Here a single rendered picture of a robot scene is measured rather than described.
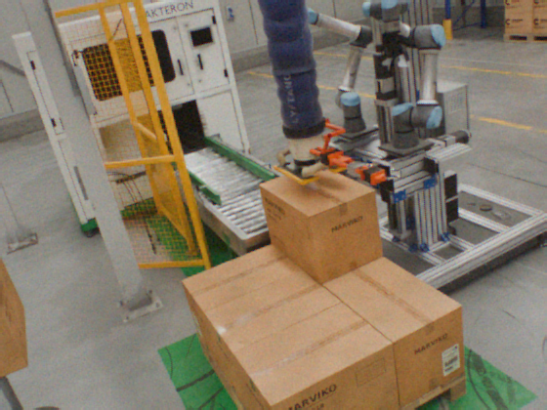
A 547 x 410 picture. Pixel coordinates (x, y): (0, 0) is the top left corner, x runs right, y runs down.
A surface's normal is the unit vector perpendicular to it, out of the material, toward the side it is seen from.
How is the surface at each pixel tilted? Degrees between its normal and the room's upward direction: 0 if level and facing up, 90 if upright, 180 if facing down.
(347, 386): 90
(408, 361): 90
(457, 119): 90
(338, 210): 90
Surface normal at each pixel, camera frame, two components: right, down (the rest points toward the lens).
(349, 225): 0.43, 0.30
